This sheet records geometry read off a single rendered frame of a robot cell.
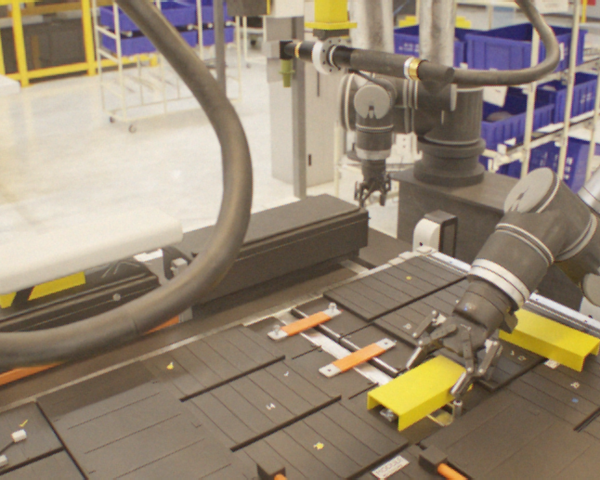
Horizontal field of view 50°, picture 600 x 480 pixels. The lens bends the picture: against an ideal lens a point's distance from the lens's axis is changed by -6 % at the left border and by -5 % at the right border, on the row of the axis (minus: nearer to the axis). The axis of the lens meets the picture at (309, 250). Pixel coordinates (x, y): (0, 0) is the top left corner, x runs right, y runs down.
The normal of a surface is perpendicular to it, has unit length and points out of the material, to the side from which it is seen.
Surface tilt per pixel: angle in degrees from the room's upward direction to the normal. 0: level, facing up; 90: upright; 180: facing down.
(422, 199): 90
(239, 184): 37
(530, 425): 0
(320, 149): 90
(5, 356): 82
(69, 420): 0
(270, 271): 90
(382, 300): 0
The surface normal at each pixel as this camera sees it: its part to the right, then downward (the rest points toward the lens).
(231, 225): 0.27, -0.52
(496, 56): -0.76, 0.34
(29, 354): 0.13, 0.26
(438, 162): -0.50, 0.36
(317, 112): 0.62, 0.32
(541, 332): -0.01, -0.91
